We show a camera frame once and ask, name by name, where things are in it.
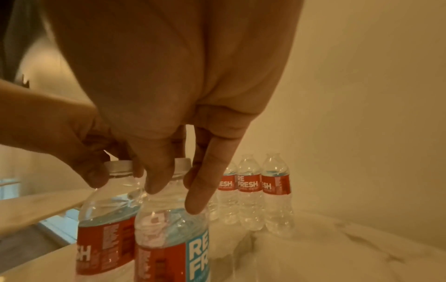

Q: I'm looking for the person's left hand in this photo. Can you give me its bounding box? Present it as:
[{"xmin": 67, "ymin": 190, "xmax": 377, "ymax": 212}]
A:
[{"xmin": 0, "ymin": 78, "xmax": 147, "ymax": 191}]

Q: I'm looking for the person's right hand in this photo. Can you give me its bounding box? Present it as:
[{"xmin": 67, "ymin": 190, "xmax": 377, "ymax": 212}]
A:
[{"xmin": 39, "ymin": 0, "xmax": 306, "ymax": 216}]

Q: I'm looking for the red label water bottle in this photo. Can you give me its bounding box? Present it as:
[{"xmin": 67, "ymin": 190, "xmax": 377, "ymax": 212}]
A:
[
  {"xmin": 261, "ymin": 152, "xmax": 296, "ymax": 238},
  {"xmin": 134, "ymin": 157, "xmax": 210, "ymax": 282},
  {"xmin": 207, "ymin": 197, "xmax": 221, "ymax": 222},
  {"xmin": 236, "ymin": 153, "xmax": 266, "ymax": 231},
  {"xmin": 74, "ymin": 160, "xmax": 149, "ymax": 276},
  {"xmin": 216, "ymin": 162, "xmax": 239, "ymax": 224}
]

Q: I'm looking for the white marble table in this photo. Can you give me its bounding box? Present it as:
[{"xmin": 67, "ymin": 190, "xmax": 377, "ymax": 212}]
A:
[{"xmin": 0, "ymin": 209, "xmax": 446, "ymax": 282}]

